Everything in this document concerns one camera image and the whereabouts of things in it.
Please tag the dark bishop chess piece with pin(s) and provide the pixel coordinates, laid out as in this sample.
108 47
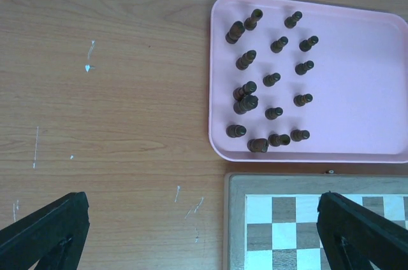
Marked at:
246 59
252 21

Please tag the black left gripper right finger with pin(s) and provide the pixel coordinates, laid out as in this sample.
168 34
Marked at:
353 237

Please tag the pink plastic tray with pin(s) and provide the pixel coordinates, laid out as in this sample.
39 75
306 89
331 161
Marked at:
358 83

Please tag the dark rook chess piece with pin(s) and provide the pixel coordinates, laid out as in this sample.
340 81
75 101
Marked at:
279 140
235 131

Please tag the dark queen chess piece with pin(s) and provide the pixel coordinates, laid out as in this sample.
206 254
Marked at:
245 90

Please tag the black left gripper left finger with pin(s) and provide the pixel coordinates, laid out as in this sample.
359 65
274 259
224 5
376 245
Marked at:
52 237

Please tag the wooden chessboard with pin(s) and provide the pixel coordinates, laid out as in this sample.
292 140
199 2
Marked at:
270 219

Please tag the dark king chess piece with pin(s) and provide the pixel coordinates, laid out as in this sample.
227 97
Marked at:
246 104

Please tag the dark knight chess piece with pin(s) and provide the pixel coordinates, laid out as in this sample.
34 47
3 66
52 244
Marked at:
259 145
235 32

